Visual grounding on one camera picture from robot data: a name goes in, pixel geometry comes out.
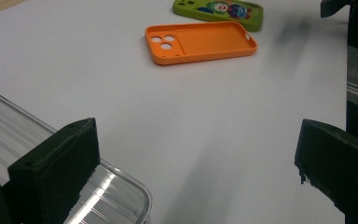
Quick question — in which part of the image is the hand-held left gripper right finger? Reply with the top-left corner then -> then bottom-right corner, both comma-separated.
294,119 -> 358,224

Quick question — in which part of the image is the orange phone case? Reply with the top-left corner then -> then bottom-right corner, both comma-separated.
145,21 -> 258,66

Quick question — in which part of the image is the clear plastic tray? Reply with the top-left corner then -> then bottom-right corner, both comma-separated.
0,83 -> 153,224

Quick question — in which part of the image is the white table mat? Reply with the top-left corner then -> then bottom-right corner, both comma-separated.
0,0 -> 349,224

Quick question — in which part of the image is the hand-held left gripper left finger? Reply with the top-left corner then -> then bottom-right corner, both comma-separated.
7,117 -> 102,224

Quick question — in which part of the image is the green cartoon phone case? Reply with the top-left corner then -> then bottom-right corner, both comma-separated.
172,0 -> 265,33

